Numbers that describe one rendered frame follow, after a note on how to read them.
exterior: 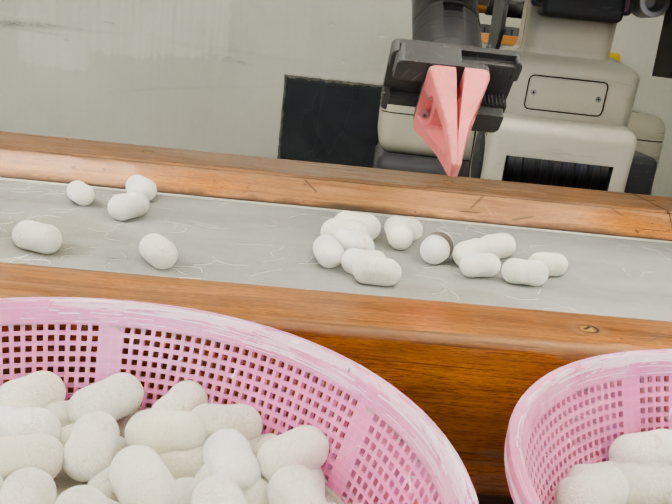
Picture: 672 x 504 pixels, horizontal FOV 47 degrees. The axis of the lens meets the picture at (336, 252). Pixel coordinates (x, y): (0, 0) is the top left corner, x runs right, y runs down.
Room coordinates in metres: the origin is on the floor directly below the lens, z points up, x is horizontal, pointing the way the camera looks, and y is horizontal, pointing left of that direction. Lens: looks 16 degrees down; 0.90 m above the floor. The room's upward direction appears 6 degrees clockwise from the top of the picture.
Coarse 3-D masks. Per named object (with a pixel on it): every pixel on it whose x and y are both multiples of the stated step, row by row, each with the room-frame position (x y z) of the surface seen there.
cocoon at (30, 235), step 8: (16, 224) 0.48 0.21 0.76; (24, 224) 0.47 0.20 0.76; (32, 224) 0.47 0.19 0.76; (40, 224) 0.47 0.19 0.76; (48, 224) 0.47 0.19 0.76; (16, 232) 0.47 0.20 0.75; (24, 232) 0.47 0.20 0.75; (32, 232) 0.47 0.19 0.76; (40, 232) 0.47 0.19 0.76; (48, 232) 0.47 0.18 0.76; (56, 232) 0.47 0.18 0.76; (16, 240) 0.47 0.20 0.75; (24, 240) 0.47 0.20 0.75; (32, 240) 0.47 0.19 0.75; (40, 240) 0.46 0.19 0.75; (48, 240) 0.46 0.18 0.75; (56, 240) 0.47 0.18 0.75; (24, 248) 0.47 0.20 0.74; (32, 248) 0.47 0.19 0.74; (40, 248) 0.46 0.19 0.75; (48, 248) 0.47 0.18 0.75; (56, 248) 0.47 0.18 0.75
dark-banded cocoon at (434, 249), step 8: (424, 240) 0.55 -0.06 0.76; (432, 240) 0.54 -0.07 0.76; (440, 240) 0.54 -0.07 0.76; (424, 248) 0.54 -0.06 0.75; (432, 248) 0.54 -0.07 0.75; (440, 248) 0.54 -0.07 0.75; (448, 248) 0.55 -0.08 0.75; (424, 256) 0.54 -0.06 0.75; (432, 256) 0.54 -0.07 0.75; (440, 256) 0.54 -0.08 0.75
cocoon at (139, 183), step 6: (132, 180) 0.65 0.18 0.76; (138, 180) 0.64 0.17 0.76; (144, 180) 0.64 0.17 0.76; (150, 180) 0.65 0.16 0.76; (126, 186) 0.65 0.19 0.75; (132, 186) 0.64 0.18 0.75; (138, 186) 0.64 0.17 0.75; (144, 186) 0.64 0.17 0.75; (150, 186) 0.64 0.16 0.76; (144, 192) 0.64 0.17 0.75; (150, 192) 0.64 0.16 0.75; (156, 192) 0.65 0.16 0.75; (150, 198) 0.64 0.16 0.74
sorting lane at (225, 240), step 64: (0, 192) 0.62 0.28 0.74; (64, 192) 0.65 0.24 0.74; (0, 256) 0.46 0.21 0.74; (64, 256) 0.47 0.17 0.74; (128, 256) 0.49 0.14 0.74; (192, 256) 0.50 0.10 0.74; (256, 256) 0.52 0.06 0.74; (512, 256) 0.60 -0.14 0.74; (576, 256) 0.62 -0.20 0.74; (640, 256) 0.64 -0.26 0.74
